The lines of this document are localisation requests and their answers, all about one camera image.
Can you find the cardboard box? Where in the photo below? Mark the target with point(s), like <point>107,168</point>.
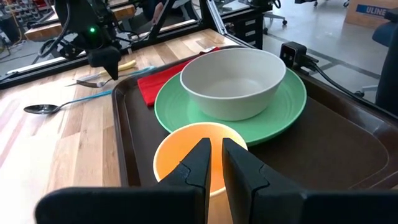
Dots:
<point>370,12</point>

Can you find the brown plastic tray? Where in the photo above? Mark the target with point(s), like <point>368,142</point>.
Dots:
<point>326,149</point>

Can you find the person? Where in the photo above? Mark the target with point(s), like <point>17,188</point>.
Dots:
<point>388,77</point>
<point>147,7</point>

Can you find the pale grey bowl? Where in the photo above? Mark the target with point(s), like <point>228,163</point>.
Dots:
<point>233,93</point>

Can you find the black drawer cabinet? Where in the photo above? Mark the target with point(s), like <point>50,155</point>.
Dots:
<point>248,31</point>

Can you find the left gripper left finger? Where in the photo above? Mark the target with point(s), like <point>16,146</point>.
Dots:
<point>186,193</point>

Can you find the blue office chair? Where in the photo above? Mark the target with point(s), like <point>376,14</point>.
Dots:
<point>381,32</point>

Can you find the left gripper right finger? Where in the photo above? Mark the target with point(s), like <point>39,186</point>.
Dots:
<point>248,193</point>

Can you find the black table-level camera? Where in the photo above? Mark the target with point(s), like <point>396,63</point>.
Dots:
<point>292,54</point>

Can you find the red cloth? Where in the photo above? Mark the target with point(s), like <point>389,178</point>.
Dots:
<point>152,87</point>

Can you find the green plate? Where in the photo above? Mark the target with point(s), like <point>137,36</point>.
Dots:
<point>177,109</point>

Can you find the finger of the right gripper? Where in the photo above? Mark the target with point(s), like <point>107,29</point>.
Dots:
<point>107,59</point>

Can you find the person's hand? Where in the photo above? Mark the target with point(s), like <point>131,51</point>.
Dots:
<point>157,14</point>

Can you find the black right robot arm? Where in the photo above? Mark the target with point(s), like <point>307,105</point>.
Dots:
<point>81,12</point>

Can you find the black office chair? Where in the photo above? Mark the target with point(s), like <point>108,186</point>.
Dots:
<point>275,21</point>

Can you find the orange mug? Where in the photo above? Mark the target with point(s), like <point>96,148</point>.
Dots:
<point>174,155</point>

